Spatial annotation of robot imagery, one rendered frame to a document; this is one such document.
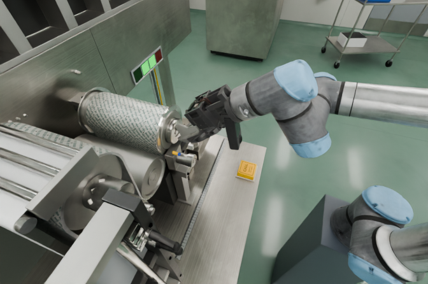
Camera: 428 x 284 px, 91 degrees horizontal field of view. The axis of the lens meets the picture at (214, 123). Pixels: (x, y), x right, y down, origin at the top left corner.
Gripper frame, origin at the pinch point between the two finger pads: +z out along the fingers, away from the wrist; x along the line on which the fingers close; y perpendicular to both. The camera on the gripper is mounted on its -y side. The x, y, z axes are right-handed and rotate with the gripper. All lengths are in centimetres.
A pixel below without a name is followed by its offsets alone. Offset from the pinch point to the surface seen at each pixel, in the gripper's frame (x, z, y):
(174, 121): -0.8, 0.9, 4.7
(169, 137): 3.0, 2.7, 2.7
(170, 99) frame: -78, 82, -12
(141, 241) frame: 29.6, -12.5, 3.6
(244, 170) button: -14.8, 8.7, -36.2
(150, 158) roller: 9.3, 6.7, 2.2
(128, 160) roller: 11.7, 10.3, 5.7
